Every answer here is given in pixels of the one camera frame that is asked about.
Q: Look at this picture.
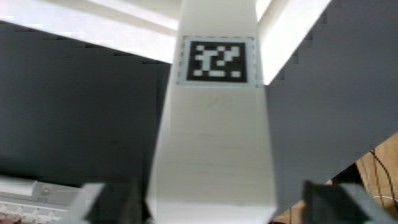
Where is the white fence bar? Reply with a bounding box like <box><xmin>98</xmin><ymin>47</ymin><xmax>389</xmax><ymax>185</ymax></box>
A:
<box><xmin>0</xmin><ymin>0</ymin><xmax>181</xmax><ymax>63</ymax></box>
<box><xmin>256</xmin><ymin>0</ymin><xmax>331</xmax><ymax>85</ymax></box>

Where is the white front fence bar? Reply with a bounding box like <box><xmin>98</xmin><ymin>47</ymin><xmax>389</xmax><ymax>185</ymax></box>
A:
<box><xmin>0</xmin><ymin>0</ymin><xmax>181</xmax><ymax>63</ymax></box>

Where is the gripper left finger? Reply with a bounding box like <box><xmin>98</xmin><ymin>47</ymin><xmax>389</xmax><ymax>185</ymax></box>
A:
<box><xmin>70</xmin><ymin>180</ymin><xmax>144</xmax><ymax>224</ymax></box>

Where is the white right fence bar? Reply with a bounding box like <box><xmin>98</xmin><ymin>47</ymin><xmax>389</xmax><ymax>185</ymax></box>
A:
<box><xmin>256</xmin><ymin>0</ymin><xmax>331</xmax><ymax>85</ymax></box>

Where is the white leg with tag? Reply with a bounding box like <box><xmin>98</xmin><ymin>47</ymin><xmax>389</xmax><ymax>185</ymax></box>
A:
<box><xmin>146</xmin><ymin>0</ymin><xmax>277</xmax><ymax>224</ymax></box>

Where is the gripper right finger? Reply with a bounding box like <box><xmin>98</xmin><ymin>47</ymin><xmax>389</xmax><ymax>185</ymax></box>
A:
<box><xmin>302</xmin><ymin>181</ymin><xmax>396</xmax><ymax>224</ymax></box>

